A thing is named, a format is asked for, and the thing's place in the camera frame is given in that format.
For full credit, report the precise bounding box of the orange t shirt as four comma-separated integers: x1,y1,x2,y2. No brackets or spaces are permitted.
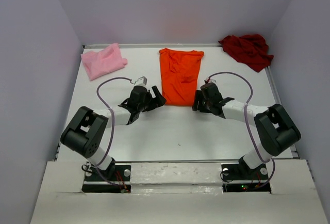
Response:
159,48,204,106

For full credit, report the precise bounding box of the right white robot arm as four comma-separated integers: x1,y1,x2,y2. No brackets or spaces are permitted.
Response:
192,83,301,179

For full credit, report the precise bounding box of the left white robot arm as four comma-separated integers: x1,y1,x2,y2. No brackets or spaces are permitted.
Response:
60,84,166,180

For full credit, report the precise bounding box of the pink t shirt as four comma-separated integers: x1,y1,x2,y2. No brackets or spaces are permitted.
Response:
80,43,128,81

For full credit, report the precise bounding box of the dark red t shirt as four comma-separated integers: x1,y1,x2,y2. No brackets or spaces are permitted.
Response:
218,34,274,73

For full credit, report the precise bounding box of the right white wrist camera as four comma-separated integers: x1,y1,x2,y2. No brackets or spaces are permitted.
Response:
204,78,216,84

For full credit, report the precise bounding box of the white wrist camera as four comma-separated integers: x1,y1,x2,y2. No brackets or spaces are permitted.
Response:
131,76,147,88
204,78,216,84

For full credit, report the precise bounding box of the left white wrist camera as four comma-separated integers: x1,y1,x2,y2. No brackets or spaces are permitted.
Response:
131,76,147,88

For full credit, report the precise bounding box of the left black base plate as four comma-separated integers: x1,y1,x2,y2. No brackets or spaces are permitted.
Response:
81,163,131,194

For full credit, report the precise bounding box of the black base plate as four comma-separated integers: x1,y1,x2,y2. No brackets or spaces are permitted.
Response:
220,164,271,193
81,163,131,194

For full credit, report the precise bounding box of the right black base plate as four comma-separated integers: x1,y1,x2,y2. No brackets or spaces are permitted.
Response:
220,164,271,193

